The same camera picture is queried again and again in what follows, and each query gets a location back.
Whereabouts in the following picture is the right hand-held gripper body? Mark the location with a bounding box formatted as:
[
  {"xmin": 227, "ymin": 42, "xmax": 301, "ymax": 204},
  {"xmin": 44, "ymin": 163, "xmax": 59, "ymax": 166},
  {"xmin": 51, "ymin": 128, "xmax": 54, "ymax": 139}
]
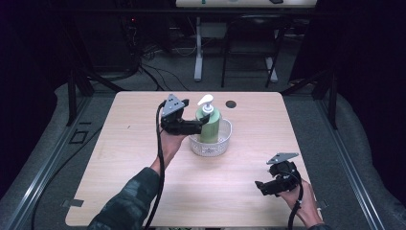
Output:
[{"xmin": 265, "ymin": 151, "xmax": 303, "ymax": 195}]

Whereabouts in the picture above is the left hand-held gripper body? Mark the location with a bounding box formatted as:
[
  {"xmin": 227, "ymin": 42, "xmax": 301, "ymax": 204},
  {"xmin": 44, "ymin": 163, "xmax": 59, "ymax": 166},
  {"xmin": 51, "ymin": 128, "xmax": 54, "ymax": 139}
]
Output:
[{"xmin": 159, "ymin": 93, "xmax": 193, "ymax": 135}]

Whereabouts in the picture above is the green soap pump bottle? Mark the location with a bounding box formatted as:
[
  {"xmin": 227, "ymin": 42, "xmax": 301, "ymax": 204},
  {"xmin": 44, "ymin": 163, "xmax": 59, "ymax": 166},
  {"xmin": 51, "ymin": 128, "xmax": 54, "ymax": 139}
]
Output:
[{"xmin": 194, "ymin": 93, "xmax": 222, "ymax": 145}]

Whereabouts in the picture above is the white slotted plastic basket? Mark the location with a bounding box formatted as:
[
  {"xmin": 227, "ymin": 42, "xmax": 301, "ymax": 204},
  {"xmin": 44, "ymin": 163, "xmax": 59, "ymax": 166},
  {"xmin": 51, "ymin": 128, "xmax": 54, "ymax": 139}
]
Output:
[{"xmin": 188, "ymin": 118, "xmax": 233, "ymax": 157}]

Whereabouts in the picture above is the person's left hand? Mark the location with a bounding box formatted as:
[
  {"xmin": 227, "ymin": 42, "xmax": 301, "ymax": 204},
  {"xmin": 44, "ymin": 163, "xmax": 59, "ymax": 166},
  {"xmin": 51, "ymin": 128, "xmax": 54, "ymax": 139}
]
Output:
[{"xmin": 149, "ymin": 128, "xmax": 190, "ymax": 176}]

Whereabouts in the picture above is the person's right hand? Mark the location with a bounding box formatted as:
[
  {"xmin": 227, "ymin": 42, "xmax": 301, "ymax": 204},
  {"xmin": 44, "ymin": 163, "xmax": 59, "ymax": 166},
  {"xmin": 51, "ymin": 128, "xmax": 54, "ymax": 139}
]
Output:
[{"xmin": 277, "ymin": 178, "xmax": 324, "ymax": 230}]

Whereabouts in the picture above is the white-legged desk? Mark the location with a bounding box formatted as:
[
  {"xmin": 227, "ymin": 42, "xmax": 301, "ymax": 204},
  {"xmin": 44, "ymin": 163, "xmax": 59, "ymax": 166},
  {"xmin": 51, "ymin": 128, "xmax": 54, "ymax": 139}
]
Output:
[{"xmin": 174, "ymin": 0, "xmax": 319, "ymax": 83}]

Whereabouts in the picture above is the black metal stand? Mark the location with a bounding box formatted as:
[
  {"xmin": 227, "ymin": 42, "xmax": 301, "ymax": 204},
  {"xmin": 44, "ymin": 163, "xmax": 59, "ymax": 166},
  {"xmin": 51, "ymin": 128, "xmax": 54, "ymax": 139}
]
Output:
[
  {"xmin": 280, "ymin": 67, "xmax": 339, "ymax": 130},
  {"xmin": 65, "ymin": 67, "xmax": 126, "ymax": 127}
]

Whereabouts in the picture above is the black tape square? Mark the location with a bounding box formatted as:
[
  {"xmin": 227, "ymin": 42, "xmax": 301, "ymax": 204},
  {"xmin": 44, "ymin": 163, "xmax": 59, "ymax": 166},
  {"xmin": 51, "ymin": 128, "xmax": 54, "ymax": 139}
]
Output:
[{"xmin": 68, "ymin": 128, "xmax": 89, "ymax": 146}]

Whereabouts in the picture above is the black chair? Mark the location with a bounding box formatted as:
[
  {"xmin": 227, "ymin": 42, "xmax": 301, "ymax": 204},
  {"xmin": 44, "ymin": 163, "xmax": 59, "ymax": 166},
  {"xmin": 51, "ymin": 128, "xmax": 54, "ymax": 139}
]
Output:
[{"xmin": 220, "ymin": 12, "xmax": 289, "ymax": 89}]

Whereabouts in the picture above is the grey tape strip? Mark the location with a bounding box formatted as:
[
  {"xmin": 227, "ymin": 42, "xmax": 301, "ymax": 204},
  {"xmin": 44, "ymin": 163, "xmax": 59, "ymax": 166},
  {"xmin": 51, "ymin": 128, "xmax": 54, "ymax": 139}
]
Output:
[{"xmin": 61, "ymin": 197, "xmax": 85, "ymax": 209}]

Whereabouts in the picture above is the right hand-held gripper black cable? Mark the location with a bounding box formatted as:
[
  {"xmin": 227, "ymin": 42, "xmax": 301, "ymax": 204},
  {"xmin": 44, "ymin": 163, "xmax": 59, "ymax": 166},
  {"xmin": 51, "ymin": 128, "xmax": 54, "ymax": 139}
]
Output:
[{"xmin": 286, "ymin": 171, "xmax": 305, "ymax": 230}]

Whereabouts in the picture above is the hand-held gripper black cable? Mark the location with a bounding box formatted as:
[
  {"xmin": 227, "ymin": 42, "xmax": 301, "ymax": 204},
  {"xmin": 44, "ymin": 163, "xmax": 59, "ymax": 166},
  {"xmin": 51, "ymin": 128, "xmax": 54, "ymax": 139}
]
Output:
[
  {"xmin": 286, "ymin": 171, "xmax": 305, "ymax": 230},
  {"xmin": 143, "ymin": 100, "xmax": 169, "ymax": 230}
]

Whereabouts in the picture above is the left hand-held gripper black cable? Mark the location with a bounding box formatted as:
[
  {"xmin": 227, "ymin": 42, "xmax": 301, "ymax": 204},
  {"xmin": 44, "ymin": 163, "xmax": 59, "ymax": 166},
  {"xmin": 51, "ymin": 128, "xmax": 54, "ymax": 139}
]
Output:
[{"xmin": 143, "ymin": 100, "xmax": 169, "ymax": 230}]

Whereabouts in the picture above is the bundle of floor cables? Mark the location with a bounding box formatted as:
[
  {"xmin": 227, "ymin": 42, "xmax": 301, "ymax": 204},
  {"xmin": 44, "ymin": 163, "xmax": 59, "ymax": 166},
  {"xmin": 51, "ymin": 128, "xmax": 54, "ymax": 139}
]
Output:
[{"xmin": 121, "ymin": 18, "xmax": 192, "ymax": 92}]

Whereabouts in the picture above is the aluminium floor rail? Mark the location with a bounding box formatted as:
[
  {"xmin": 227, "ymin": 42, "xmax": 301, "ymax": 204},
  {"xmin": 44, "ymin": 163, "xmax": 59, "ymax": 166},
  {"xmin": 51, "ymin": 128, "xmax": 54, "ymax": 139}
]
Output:
[
  {"xmin": 315, "ymin": 95, "xmax": 388, "ymax": 230},
  {"xmin": 3, "ymin": 95, "xmax": 94, "ymax": 230}
]

